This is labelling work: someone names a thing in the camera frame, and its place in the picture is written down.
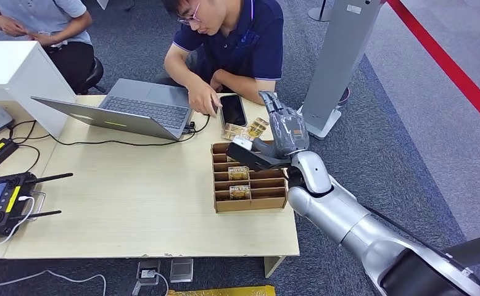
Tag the person's left hand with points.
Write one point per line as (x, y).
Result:
(218, 80)

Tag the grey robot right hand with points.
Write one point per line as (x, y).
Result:
(291, 130)

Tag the person's right hand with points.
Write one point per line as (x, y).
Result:
(203, 98)

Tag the small black box device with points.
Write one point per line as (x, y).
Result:
(216, 109)

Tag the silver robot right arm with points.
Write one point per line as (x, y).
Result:
(338, 208)

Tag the person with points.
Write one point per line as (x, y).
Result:
(240, 41)
(48, 24)

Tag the cardboard slotted card holder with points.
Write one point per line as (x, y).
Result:
(264, 202)

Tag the black smartphone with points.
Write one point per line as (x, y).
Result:
(232, 110)

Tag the grey laptop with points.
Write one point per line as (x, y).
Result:
(142, 106)

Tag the grey kiosk stand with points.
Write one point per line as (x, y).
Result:
(338, 53)

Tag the black stool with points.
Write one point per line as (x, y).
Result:
(93, 75)

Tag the round stanchion base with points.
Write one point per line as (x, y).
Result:
(318, 14)

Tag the pale table leg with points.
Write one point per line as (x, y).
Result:
(273, 265)

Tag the red barrier tape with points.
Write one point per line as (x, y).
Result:
(448, 67)

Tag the metal floor socket lid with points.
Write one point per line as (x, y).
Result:
(181, 270)

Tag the yellow bag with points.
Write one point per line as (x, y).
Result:
(223, 291)

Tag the floor socket box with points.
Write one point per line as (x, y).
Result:
(148, 271)

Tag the white box cabinet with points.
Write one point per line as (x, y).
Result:
(11, 69)

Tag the dark grey robot panel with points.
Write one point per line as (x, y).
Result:
(477, 248)

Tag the black remote controller with antennas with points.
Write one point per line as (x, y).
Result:
(1, 208)

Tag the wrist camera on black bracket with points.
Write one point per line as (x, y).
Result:
(252, 160)

